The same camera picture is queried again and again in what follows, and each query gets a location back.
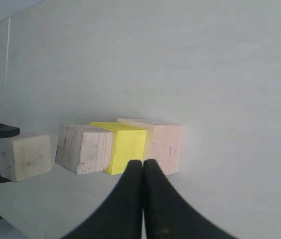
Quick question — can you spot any yellow cube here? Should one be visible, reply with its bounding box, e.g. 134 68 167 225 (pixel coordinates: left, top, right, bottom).
90 121 147 175

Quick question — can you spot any small wooden cube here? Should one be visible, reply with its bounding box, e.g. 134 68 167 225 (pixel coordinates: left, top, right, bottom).
0 133 52 182

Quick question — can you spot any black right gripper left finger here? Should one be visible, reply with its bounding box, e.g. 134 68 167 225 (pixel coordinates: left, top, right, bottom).
64 160 142 239

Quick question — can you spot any medium wooden cube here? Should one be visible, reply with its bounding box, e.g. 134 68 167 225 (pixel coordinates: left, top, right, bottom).
55 124 114 175

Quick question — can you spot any large wooden cube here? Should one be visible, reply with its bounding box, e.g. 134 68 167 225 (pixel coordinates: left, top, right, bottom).
117 118 183 175

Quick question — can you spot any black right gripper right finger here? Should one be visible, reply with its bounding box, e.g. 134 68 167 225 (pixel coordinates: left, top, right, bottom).
143 159 234 239

